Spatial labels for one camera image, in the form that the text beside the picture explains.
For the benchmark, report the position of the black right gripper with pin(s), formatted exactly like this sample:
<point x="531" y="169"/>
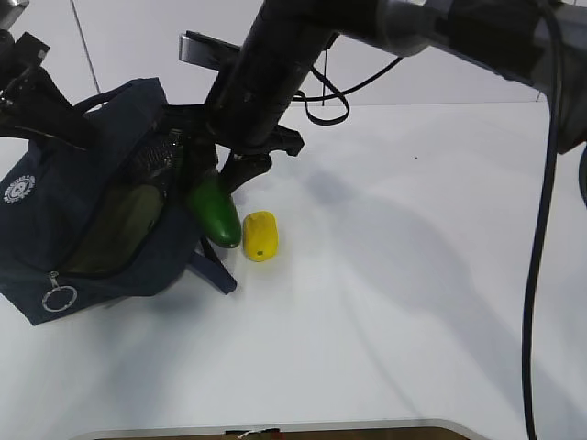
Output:
<point x="202" y="133"/>

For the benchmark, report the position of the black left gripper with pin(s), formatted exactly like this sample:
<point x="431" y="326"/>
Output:
<point x="32" y="106"/>

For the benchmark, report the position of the green cucumber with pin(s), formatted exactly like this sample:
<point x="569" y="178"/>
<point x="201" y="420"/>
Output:
<point x="214" y="210"/>

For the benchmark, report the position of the yellow lemon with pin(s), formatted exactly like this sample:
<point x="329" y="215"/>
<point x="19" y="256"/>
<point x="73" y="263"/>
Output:
<point x="260" y="236"/>

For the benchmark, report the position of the navy blue lunch bag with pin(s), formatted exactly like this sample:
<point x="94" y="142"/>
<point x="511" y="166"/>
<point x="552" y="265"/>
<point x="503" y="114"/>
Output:
<point x="80" y="228"/>

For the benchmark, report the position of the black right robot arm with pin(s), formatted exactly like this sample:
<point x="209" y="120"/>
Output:
<point x="541" y="44"/>

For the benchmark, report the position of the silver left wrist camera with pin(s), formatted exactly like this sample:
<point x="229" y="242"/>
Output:
<point x="10" y="11"/>

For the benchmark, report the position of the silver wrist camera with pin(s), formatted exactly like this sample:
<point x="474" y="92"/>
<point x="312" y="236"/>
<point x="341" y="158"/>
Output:
<point x="210" y="53"/>
<point x="10" y="11"/>

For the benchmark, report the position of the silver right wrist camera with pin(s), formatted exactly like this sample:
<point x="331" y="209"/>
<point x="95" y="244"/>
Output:
<point x="210" y="53"/>

